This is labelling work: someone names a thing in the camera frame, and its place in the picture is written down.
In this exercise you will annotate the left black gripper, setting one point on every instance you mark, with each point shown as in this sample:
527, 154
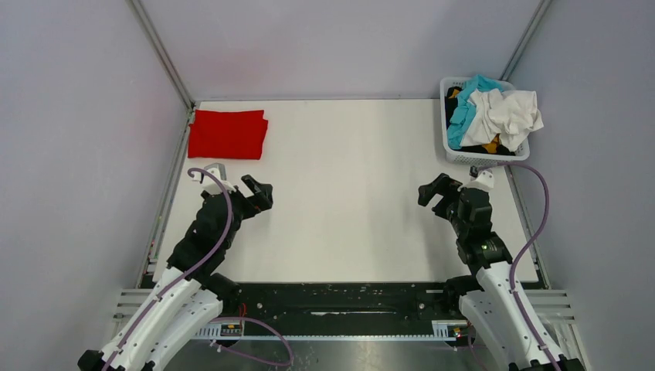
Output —
261, 200

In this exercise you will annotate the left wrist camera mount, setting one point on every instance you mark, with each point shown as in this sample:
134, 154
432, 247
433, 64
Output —
217, 176

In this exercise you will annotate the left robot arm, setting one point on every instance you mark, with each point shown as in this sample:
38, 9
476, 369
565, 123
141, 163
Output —
190, 292

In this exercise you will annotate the white plastic laundry basket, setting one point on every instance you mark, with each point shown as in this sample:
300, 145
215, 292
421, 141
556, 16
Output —
471, 158

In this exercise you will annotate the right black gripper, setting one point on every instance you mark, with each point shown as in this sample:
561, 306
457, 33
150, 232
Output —
442, 185

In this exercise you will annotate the black t-shirt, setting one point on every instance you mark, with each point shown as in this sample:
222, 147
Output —
492, 148

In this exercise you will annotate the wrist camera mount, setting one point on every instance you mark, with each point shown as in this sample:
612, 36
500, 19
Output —
481, 179
217, 176

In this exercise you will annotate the white t-shirt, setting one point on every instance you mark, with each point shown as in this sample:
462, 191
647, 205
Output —
509, 116

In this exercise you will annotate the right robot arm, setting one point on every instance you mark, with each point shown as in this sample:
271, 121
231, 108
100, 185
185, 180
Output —
491, 298

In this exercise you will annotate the folded red t-shirt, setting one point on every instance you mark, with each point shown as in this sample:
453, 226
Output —
227, 135

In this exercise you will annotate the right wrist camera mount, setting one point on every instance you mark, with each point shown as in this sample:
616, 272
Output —
481, 179

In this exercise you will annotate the teal t-shirt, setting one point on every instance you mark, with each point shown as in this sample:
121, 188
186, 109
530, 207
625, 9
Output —
465, 111

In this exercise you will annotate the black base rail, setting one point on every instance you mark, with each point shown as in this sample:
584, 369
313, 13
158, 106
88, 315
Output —
342, 309

